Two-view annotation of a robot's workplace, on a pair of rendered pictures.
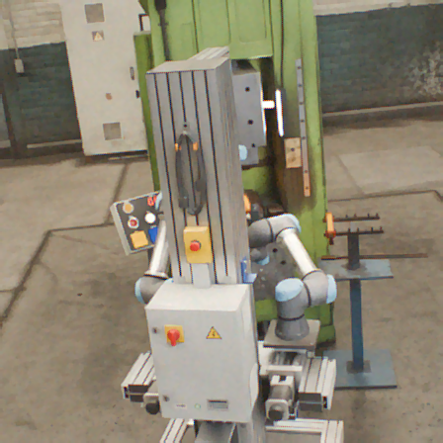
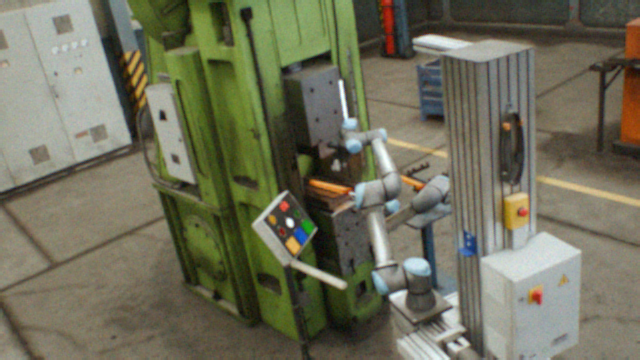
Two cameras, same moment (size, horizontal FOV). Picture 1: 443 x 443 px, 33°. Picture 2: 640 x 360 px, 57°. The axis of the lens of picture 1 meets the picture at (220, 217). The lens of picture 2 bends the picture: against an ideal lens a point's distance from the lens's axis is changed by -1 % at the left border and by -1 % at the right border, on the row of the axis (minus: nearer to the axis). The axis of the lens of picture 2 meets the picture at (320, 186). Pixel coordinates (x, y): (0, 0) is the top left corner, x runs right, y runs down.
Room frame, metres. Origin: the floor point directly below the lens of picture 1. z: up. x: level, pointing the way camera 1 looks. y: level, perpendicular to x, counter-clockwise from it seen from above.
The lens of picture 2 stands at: (1.30, 1.91, 2.60)
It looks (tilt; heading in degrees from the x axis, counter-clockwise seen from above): 25 degrees down; 324
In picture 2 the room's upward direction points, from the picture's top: 10 degrees counter-clockwise
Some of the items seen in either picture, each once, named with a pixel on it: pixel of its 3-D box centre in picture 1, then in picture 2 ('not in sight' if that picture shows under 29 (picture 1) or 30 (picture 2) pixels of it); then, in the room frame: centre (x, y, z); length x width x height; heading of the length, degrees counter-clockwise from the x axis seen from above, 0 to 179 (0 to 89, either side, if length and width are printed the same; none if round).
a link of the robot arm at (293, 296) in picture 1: (291, 297); not in sight; (2.84, -0.26, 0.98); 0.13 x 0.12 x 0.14; 106
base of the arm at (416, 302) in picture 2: not in sight; (419, 294); (2.97, 0.22, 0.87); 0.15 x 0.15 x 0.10
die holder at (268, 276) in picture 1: (254, 246); (328, 223); (4.16, -0.18, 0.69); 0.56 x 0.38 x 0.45; 3
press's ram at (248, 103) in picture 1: (238, 105); (306, 100); (4.15, -0.17, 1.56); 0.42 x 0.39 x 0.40; 3
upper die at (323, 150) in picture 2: (235, 147); (308, 140); (4.15, -0.13, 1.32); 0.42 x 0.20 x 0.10; 3
